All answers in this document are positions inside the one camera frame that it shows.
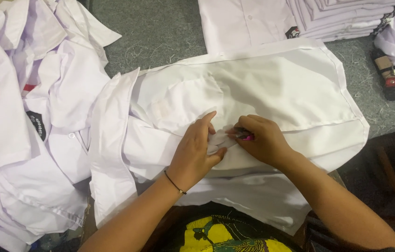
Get heap of white shirts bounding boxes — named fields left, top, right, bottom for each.
left=0, top=0, right=123, bottom=252

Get person's left hand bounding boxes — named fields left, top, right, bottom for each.
left=167, top=111, right=228, bottom=192

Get person's yellow patterned clothing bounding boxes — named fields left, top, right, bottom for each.
left=152, top=203, right=305, bottom=252

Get person's right hand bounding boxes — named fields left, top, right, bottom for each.
left=226, top=114, right=298, bottom=169

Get stack of folded white shirts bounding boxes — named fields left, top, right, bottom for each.
left=287, top=0, right=395, bottom=42

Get unfolded white buttoned shirt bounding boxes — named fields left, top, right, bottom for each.
left=197, top=0, right=301, bottom=56

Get black cord bracelet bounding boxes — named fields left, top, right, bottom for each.
left=164, top=170, right=187, bottom=195

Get white shirt being trimmed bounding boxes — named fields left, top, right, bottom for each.
left=89, top=38, right=370, bottom=236

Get pink thread snips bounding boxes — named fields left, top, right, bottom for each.
left=234, top=127, right=255, bottom=141

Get brown tagging tool red clip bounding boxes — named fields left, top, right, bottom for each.
left=371, top=47, right=395, bottom=101

